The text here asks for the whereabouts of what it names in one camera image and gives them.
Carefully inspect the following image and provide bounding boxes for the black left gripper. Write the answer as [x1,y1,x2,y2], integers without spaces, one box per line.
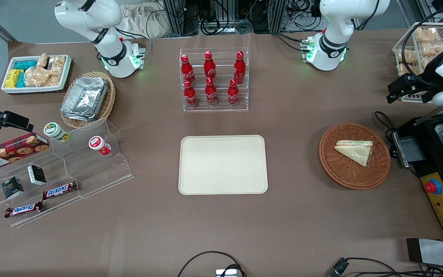
[388,47,443,104]

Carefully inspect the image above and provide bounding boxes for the triangle sandwich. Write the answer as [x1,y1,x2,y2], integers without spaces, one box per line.
[334,140,373,167]

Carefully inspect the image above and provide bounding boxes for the white rectangular snack tray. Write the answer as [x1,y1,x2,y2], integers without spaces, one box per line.
[1,55,73,95]

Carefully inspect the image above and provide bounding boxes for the oval light wicker basket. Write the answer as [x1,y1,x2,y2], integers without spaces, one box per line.
[60,71,116,129]

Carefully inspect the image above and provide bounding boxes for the round brown wicker basket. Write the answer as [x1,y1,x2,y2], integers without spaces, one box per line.
[318,122,391,190]

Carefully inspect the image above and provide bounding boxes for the beige rectangular tray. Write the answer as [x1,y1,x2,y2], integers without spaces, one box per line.
[178,135,269,195]

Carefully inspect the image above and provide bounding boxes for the red tartan cookie box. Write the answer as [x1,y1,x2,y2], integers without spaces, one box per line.
[0,132,50,172]

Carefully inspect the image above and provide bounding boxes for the green label yogurt cup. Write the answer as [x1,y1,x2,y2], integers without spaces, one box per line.
[43,122,71,143]

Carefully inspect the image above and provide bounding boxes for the yellow snack packet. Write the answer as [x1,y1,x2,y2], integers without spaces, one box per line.
[5,69,23,88]

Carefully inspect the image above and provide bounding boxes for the small dark carton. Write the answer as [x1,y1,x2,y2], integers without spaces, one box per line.
[1,176,25,200]
[27,165,47,186]

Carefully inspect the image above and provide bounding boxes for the stack of foil trays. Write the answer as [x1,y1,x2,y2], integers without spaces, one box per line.
[61,77,108,122]

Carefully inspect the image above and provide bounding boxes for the black sealing machine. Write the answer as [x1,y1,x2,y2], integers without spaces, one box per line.
[389,105,443,243]

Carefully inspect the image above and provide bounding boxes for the brown chocolate bar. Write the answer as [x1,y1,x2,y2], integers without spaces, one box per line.
[5,201,44,219]
[42,180,78,200]

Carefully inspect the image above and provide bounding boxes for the red label yogurt cup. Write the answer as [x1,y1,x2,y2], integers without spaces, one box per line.
[88,136,112,156]

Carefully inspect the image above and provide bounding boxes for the clear acrylic stepped stand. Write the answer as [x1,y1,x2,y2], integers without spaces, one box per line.
[0,117,134,228]

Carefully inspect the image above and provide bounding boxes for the red emergency stop button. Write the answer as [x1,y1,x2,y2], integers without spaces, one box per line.
[425,179,442,195]

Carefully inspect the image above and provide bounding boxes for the beige cloth bag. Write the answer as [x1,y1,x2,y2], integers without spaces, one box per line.
[120,3,172,39]

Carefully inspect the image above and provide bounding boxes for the red cola bottle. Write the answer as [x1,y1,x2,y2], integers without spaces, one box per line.
[183,80,199,108]
[227,79,240,107]
[234,51,246,84]
[204,51,217,79]
[205,77,218,107]
[180,55,197,85]

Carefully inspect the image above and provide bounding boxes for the grey flat plate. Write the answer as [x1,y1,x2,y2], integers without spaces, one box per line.
[406,238,443,270]

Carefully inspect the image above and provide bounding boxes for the clear acrylic bottle rack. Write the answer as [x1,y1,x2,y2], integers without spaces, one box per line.
[179,48,250,112]

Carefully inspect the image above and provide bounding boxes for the black machine power cable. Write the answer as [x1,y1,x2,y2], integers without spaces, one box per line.
[373,111,399,158]

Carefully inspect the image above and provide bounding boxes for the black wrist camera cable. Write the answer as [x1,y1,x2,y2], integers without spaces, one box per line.
[401,0,443,83]

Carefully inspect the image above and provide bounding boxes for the white wire basket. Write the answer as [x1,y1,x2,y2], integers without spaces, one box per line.
[392,22,443,103]

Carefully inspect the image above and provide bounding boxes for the black left base cables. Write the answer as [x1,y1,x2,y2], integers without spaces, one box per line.
[272,32,309,53]

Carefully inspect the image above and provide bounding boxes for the black base cables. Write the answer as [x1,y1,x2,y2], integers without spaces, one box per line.
[115,26,153,58]
[272,32,309,53]

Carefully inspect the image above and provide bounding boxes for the aluminium frame post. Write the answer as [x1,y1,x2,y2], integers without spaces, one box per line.
[162,0,186,37]
[269,0,287,33]

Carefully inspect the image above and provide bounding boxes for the black right base cables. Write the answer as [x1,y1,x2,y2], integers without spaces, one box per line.
[115,26,153,58]

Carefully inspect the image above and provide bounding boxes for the black cable with connector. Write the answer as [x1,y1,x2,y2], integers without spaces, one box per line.
[328,257,443,277]

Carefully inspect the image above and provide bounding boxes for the coiled black floor cables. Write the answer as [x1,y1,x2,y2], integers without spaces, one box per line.
[200,15,253,35]

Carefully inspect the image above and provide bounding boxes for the black looped table cable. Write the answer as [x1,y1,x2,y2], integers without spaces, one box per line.
[177,251,247,277]

